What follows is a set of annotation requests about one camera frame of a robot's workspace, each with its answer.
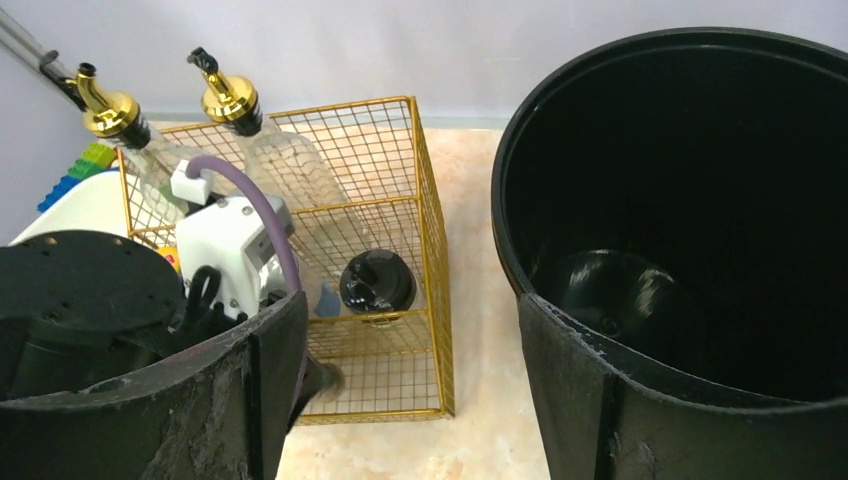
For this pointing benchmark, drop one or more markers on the black trash bin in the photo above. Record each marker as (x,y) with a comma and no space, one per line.
(683,193)

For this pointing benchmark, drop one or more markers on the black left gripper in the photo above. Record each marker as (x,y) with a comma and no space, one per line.
(79,307)

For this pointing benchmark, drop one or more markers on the dark sauce glass bottle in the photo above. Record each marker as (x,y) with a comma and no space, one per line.
(117,117)

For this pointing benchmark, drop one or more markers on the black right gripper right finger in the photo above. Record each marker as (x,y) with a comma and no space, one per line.
(606,411)

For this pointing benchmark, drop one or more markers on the gold wire rack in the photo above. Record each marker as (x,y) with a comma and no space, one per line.
(353,185)

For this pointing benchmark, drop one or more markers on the yellow cap sauce bottle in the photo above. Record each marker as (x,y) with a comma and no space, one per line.
(170,254)

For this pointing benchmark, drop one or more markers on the white plastic basin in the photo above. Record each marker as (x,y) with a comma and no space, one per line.
(95,204)

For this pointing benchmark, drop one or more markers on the clear gold-top oil bottle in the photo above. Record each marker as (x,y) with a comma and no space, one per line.
(283,164)

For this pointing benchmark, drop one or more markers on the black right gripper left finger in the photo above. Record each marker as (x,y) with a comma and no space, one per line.
(218,410)

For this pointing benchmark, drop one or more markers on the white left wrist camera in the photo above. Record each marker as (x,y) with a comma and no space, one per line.
(236,236)

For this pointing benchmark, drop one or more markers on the black lid round jar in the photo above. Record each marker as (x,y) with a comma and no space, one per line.
(379,282)

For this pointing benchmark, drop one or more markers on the blue green toy blocks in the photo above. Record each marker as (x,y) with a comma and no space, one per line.
(95,159)

